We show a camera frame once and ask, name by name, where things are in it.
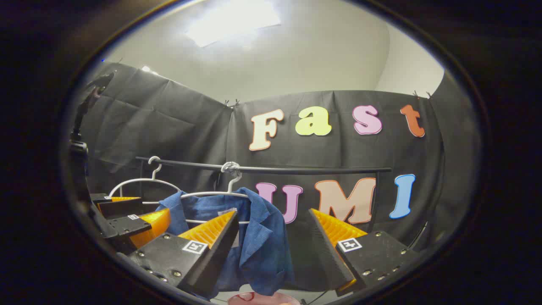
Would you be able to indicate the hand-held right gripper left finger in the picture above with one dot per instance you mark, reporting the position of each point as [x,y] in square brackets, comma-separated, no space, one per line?
[216,262]

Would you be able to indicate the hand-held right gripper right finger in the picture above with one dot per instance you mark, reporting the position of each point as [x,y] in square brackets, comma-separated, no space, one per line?
[328,258]

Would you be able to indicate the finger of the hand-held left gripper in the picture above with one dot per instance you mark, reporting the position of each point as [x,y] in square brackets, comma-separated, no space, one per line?
[120,207]
[131,226]

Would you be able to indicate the pink laundry hamper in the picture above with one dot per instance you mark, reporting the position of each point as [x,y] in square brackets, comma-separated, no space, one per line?
[271,300]

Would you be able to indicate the white clothes hanger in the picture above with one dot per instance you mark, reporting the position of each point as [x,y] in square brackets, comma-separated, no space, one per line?
[139,180]
[211,194]

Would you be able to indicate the black backdrop cloth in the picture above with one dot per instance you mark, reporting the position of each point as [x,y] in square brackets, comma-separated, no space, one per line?
[169,123]

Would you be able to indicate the black clothes rail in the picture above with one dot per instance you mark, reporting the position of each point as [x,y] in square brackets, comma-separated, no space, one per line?
[296,170]

